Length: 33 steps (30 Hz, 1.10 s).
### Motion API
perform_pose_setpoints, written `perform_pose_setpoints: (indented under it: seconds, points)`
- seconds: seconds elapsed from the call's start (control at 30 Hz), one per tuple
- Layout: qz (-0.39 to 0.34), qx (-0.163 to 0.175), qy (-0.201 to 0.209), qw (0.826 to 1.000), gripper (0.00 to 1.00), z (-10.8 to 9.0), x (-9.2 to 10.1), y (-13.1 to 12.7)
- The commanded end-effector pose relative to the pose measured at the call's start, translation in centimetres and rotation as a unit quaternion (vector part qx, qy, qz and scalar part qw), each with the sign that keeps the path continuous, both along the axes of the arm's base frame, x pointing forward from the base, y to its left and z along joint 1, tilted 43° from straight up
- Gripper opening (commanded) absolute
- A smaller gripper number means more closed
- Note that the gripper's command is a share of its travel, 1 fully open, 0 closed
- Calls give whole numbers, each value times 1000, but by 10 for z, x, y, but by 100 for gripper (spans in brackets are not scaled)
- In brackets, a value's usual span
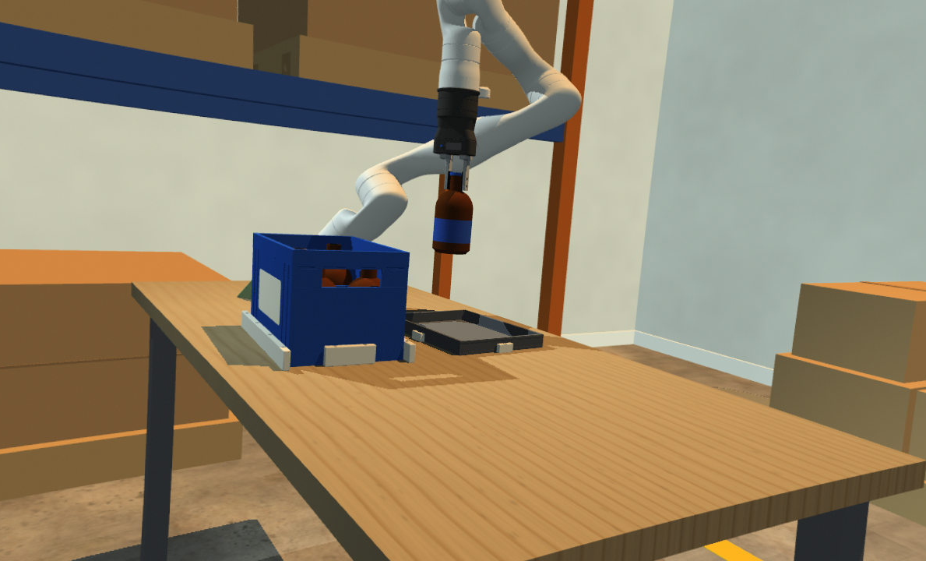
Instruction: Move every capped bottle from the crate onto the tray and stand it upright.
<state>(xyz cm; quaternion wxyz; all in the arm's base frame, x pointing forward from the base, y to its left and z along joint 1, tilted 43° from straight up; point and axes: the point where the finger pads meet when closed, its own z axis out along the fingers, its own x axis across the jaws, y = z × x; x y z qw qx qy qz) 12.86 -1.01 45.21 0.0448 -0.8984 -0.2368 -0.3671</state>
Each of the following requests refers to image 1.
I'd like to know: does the blue plastic crate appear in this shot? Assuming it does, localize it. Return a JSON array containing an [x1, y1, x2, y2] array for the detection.
[[251, 233, 410, 367]]

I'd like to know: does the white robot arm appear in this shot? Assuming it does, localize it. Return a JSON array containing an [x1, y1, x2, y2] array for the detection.
[[318, 0, 582, 242]]

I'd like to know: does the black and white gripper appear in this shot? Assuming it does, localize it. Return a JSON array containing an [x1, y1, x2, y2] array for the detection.
[[433, 59, 491, 191]]

